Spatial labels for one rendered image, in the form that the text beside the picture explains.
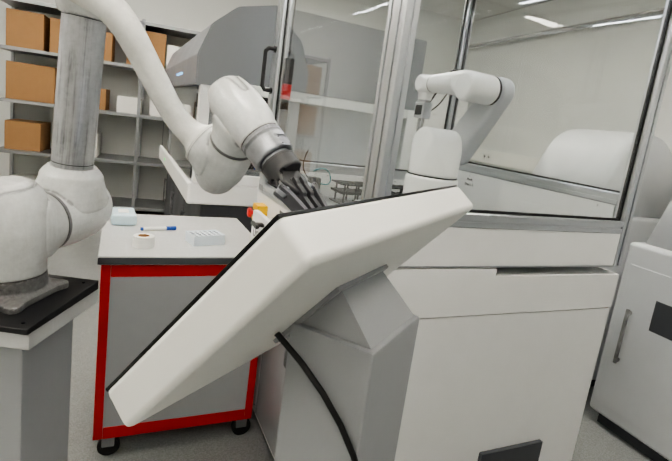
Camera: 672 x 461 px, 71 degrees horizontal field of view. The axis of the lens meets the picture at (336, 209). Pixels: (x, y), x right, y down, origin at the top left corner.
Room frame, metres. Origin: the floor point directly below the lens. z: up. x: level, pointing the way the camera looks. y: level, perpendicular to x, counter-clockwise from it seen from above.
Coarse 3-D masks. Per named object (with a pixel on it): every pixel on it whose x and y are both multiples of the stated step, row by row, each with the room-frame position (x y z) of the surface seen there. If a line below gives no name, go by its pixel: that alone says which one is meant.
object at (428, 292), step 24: (408, 288) 1.17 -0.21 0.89; (432, 288) 1.20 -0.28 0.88; (456, 288) 1.23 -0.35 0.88; (480, 288) 1.27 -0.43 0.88; (504, 288) 1.31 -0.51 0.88; (528, 288) 1.35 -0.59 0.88; (552, 288) 1.39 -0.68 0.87; (576, 288) 1.44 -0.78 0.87; (600, 288) 1.49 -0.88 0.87; (432, 312) 1.21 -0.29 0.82; (456, 312) 1.24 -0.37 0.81; (480, 312) 1.28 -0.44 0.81; (504, 312) 1.32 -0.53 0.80
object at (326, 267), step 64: (448, 192) 0.75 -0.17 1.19; (256, 256) 0.37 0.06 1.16; (320, 256) 0.36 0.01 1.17; (384, 256) 0.59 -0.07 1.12; (192, 320) 0.40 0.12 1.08; (256, 320) 0.39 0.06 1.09; (320, 320) 0.56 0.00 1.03; (384, 320) 0.58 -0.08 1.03; (128, 384) 0.44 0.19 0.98; (192, 384) 0.47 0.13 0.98
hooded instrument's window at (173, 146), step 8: (176, 88) 3.11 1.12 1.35; (184, 88) 2.71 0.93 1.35; (192, 88) 2.41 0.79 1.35; (184, 96) 2.69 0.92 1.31; (192, 96) 2.39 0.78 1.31; (184, 104) 2.66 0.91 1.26; (192, 104) 2.37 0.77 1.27; (192, 112) 2.35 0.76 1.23; (208, 120) 2.27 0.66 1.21; (168, 128) 3.43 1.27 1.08; (168, 136) 3.39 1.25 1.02; (168, 144) 3.35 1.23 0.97; (176, 144) 2.89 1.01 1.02; (168, 152) 3.31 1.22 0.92; (176, 152) 2.86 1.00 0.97; (184, 152) 2.52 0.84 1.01; (176, 160) 2.83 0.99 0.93; (184, 160) 2.49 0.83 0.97; (184, 168) 2.47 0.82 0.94; (248, 168) 2.36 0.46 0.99; (256, 176) 2.38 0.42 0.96
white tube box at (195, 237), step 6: (186, 234) 1.74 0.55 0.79; (192, 234) 1.72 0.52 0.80; (198, 234) 1.74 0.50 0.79; (204, 234) 1.75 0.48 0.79; (210, 234) 1.76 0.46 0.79; (216, 234) 1.77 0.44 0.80; (222, 234) 1.78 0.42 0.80; (186, 240) 1.74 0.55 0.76; (192, 240) 1.70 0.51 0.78; (198, 240) 1.70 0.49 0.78; (204, 240) 1.71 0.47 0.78; (210, 240) 1.73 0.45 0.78; (216, 240) 1.74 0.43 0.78; (222, 240) 1.76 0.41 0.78
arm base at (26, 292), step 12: (0, 288) 0.98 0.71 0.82; (12, 288) 0.99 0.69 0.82; (24, 288) 1.01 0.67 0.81; (36, 288) 1.04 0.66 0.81; (48, 288) 1.07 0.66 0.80; (60, 288) 1.10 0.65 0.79; (0, 300) 0.98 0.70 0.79; (12, 300) 0.98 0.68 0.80; (24, 300) 1.00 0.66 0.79; (36, 300) 1.03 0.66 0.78; (12, 312) 0.96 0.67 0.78
